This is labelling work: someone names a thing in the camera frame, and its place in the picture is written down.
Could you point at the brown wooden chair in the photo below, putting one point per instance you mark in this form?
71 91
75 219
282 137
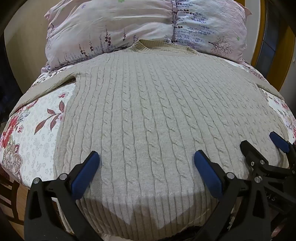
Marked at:
10 197

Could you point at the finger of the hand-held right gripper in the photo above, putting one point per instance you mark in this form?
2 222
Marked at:
251 154
279 141

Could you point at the pastel floral pillow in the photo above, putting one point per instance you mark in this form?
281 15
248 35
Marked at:
129 25

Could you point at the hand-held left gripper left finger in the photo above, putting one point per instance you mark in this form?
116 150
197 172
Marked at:
86 175

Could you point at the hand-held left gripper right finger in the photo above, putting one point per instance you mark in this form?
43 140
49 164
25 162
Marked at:
207 173

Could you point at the yellow wooden shelf unit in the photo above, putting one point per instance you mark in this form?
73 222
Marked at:
274 44

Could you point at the red floral bed sheet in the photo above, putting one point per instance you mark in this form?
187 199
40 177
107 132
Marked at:
34 136

